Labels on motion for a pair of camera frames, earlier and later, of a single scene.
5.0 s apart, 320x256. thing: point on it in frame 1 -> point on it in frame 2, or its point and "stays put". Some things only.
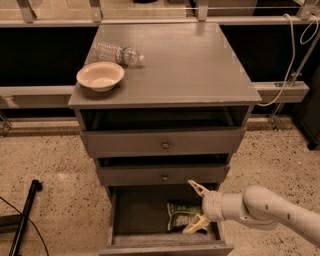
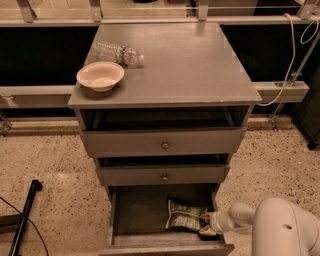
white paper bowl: [101, 75] stays put
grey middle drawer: [167, 174] stays put
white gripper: [212, 205] -> [217, 222]
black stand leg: [17, 222] stays put
